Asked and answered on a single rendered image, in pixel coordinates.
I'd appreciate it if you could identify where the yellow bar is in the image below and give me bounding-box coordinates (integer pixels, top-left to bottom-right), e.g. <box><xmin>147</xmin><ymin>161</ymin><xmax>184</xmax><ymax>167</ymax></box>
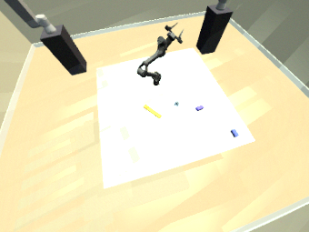
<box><xmin>144</xmin><ymin>105</ymin><xmax>161</xmax><ymax>118</ymax></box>

